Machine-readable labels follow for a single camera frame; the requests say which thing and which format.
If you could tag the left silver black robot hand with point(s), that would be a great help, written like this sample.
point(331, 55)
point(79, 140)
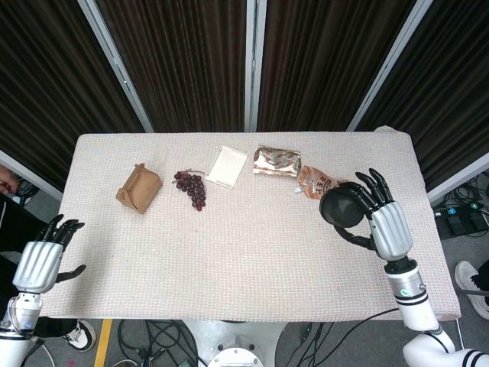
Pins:
point(38, 267)

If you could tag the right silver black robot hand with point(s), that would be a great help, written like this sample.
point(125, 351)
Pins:
point(391, 233)

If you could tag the black round container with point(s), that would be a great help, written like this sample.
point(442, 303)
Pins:
point(340, 208)

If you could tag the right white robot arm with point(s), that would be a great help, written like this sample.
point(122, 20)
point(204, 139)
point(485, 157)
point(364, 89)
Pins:
point(409, 302)

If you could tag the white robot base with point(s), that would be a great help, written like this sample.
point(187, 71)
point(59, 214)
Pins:
point(233, 344)

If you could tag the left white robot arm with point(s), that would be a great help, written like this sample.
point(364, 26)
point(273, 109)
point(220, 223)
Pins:
point(24, 313)

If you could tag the person in black clothes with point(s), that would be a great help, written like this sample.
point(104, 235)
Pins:
point(15, 225)

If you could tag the white sneaker with black stripes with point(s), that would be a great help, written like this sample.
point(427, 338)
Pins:
point(82, 336)

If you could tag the plain white sneaker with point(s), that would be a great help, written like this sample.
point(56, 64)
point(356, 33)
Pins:
point(468, 275)

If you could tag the orange spouted drink pouch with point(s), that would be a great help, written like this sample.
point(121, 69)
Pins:
point(311, 181)

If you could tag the yellow floor tape strip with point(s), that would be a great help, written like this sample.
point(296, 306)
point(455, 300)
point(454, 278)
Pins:
point(102, 344)

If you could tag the black trouser leg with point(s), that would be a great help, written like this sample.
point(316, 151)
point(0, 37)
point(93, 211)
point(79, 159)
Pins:
point(482, 275)

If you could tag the brown cardboard gable box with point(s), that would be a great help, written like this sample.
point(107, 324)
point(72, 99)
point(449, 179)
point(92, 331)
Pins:
point(141, 189)

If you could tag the gold foil snack packet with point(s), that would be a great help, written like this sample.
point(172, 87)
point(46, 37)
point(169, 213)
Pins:
point(276, 160)

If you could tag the beige waffle tablecloth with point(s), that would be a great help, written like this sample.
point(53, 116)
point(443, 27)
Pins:
point(229, 248)

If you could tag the dark brown ribbed partition panel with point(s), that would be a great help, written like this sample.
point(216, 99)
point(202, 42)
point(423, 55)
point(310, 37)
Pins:
point(183, 57)
point(46, 76)
point(317, 57)
point(451, 76)

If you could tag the dark red grape bunch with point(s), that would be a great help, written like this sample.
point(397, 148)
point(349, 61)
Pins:
point(193, 187)

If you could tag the white shallow tray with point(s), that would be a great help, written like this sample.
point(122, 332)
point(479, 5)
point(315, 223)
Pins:
point(228, 167)

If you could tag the grey aluminium partition post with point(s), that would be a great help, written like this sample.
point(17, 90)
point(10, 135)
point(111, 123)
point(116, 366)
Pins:
point(458, 177)
point(30, 176)
point(115, 65)
point(389, 65)
point(253, 65)

